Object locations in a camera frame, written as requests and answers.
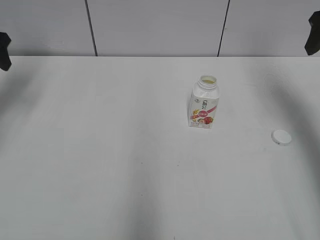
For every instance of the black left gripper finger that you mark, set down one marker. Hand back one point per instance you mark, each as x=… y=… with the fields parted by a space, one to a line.
x=5 y=62

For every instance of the white plastic bottle cap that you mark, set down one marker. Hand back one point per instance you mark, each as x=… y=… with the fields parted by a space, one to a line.
x=281 y=137

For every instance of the white yili changqing yogurt bottle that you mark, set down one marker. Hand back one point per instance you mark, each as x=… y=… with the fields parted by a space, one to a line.
x=203 y=102

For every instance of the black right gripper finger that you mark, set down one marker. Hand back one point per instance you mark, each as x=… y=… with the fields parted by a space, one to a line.
x=312 y=45

